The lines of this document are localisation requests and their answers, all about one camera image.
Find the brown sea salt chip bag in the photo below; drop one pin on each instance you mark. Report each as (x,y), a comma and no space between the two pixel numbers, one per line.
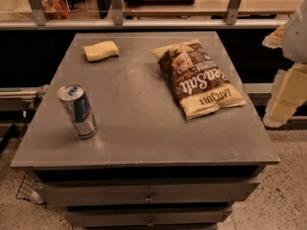
(198,83)

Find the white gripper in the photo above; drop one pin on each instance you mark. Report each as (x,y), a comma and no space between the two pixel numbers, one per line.
(296,37)

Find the yellow sponge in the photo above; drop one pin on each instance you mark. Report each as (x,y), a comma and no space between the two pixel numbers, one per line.
(101,51)

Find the metal shelf rail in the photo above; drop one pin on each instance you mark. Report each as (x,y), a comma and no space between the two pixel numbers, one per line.
(142,24)

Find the orange snack bag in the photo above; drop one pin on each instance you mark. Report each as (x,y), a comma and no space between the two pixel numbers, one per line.
(58,6)

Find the grey drawer cabinet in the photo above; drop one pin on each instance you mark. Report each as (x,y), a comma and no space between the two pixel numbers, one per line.
(141,131)

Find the grey drawer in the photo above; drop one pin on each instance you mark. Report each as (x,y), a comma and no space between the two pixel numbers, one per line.
(148,191)
(148,217)

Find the black wire rack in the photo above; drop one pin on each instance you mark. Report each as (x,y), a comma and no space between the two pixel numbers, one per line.
(26,190)

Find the silver blue redbull can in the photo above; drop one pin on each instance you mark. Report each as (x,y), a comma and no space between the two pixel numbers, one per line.
(78,109)

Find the upper grey drawer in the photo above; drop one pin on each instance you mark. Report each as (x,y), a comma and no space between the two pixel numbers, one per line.
(148,191)

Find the lower grey drawer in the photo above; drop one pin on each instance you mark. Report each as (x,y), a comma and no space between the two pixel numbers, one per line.
(148,217)

